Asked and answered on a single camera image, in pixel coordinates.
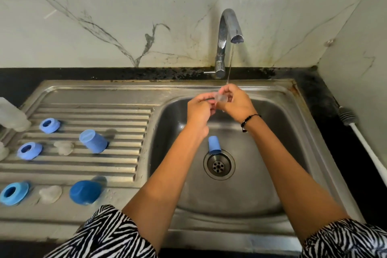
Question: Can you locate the dark blue bottle cap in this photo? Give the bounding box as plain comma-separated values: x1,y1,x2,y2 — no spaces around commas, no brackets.
69,180,103,206

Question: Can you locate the person's left hand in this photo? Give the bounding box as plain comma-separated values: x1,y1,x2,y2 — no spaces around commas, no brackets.
187,92,217,138

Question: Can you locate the clear plastic baby bottle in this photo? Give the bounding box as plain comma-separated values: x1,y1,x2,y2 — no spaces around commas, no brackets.
0,97,32,133

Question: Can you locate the person's right forearm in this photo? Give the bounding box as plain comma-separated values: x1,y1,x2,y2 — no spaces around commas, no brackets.
241,115,351,248

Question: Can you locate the zebra striped shirt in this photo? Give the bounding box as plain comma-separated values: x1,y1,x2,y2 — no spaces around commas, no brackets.
44,205,387,258

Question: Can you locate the person's right hand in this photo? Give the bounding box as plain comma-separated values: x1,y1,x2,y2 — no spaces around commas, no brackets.
216,83,258,124

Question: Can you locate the round metal drain strainer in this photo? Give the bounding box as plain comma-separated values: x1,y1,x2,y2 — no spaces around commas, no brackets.
203,150,236,181

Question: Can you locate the white handled bottle brush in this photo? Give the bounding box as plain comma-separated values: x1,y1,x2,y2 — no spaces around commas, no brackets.
338,106,387,188

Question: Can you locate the clear plastic bottle part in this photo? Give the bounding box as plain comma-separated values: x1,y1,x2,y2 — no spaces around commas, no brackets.
0,141,10,161

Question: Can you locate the person's left forearm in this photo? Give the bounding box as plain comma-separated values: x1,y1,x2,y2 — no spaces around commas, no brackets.
122,122,210,254

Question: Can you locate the light blue bottle cap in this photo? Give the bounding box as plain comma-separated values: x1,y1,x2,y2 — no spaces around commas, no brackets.
79,129,108,154

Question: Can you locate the small light blue cap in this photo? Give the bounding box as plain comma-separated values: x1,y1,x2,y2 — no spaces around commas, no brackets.
208,136,222,155

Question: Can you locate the blue bottle collar ring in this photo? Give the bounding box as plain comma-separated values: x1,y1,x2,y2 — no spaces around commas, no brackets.
17,142,43,160
0,182,30,206
39,118,61,134

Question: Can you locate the chrome faucet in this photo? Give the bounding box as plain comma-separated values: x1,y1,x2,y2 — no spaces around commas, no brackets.
203,9,244,79

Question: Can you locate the clear silicone bottle nipple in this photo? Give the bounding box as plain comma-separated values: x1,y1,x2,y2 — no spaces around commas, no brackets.
38,185,63,204
212,92,229,104
53,141,75,156

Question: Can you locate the stainless steel sink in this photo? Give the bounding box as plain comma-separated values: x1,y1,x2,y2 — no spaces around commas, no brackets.
0,79,366,255

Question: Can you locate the black beaded bracelet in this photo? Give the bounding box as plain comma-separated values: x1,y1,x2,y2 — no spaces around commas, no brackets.
241,114,262,133

